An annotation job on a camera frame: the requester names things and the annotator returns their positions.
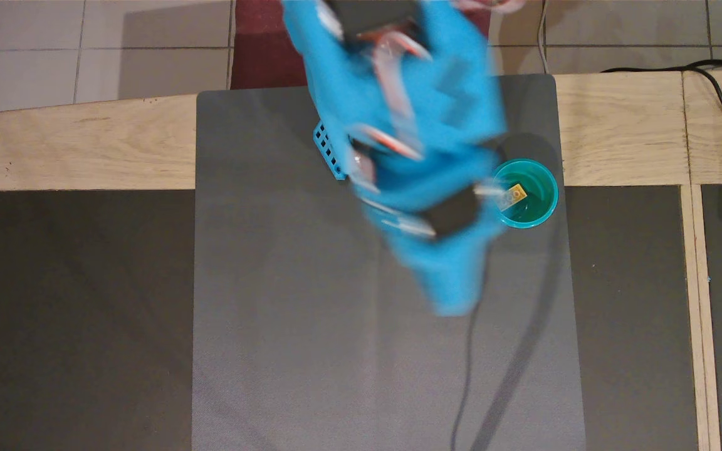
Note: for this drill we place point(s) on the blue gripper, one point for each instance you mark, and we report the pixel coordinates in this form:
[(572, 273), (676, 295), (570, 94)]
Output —
[(453, 275)]

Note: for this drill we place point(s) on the cream lego brick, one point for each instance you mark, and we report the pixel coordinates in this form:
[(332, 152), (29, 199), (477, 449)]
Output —
[(515, 196)]

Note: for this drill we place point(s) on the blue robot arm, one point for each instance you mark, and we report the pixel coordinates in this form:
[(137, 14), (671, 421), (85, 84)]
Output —
[(449, 94)]

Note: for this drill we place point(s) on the green plastic cup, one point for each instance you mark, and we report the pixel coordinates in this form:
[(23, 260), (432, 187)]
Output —
[(539, 207)]

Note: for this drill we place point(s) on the gray table mat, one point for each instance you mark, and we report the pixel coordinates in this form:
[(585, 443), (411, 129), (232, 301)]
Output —
[(311, 351)]

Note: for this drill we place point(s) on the maroon chair cover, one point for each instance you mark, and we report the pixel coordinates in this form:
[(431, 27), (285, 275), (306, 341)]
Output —
[(261, 44)]

